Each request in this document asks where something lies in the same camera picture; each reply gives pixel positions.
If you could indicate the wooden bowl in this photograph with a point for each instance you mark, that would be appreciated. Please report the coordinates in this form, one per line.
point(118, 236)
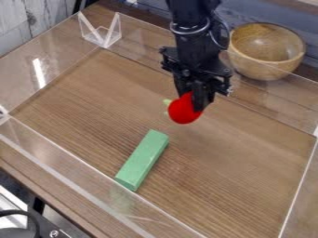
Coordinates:
point(265, 50)

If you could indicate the red plush strawberry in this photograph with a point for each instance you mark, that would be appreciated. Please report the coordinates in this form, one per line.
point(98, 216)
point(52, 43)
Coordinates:
point(181, 109)

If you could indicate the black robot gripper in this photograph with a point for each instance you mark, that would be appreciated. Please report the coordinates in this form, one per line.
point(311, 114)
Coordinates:
point(195, 63)

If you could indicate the black device with knob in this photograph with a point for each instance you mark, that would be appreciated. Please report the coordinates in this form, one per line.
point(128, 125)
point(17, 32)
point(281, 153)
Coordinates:
point(49, 229)

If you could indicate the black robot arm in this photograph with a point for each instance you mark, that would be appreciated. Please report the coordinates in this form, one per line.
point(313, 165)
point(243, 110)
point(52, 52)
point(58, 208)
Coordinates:
point(196, 15)

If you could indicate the green rectangular block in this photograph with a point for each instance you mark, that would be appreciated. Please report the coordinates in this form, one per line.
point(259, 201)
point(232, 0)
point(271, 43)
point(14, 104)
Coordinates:
point(138, 165)

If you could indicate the clear acrylic tray wall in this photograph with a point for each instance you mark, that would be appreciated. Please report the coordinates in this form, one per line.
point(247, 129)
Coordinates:
point(81, 103)

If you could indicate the clear acrylic corner bracket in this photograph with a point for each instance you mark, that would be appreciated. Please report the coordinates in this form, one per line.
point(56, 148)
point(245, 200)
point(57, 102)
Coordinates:
point(101, 36)

